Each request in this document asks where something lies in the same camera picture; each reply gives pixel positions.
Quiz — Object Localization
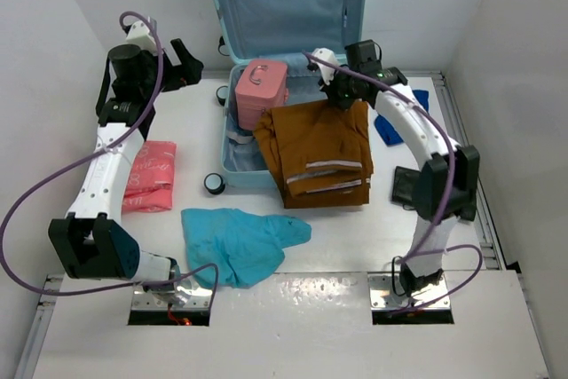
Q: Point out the metal base plate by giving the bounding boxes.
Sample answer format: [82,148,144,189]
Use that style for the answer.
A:
[367,272,451,312]
[130,277,212,312]

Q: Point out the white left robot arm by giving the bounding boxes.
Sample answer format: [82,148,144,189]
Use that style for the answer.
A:
[48,39,203,285]

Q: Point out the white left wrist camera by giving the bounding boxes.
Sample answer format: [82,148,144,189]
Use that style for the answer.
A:
[125,20,157,55]

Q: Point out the light blue shirt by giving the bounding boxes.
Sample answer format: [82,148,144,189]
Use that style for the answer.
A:
[181,209,312,288]

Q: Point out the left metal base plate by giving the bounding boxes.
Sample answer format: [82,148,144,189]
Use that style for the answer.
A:
[130,277,212,312]

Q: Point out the pink cosmetic case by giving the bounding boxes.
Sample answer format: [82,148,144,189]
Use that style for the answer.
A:
[235,59,288,131]

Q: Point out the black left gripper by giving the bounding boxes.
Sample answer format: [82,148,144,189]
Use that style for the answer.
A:
[138,39,201,99]

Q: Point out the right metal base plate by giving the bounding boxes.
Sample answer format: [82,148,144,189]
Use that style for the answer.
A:
[367,272,451,312]

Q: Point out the dark blue cloth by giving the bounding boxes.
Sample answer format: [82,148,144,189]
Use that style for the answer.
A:
[374,90,430,146]

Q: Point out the light blue open suitcase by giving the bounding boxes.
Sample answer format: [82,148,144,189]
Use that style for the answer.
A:
[201,0,372,189]

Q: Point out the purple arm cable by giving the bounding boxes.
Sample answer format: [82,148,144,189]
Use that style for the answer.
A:
[302,51,484,316]
[0,11,220,304]

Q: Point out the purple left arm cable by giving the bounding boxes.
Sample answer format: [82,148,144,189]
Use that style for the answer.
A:
[0,11,220,304]

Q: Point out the pink patterned garment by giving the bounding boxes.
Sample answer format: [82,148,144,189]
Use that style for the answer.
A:
[122,141,177,213]

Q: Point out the black pouch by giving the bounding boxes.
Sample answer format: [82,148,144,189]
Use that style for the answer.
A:
[390,166,420,210]

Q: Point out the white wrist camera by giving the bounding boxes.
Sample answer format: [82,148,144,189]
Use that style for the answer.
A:
[125,20,157,55]
[304,48,341,86]

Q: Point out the brown trousers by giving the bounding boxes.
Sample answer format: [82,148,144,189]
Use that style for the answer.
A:
[254,100,374,209]

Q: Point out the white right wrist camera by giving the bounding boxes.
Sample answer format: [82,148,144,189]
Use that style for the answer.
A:
[304,48,341,86]

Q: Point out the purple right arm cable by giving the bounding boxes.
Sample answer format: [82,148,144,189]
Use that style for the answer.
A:
[302,51,484,316]

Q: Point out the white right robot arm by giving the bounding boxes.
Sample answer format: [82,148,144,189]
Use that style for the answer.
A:
[312,40,480,296]

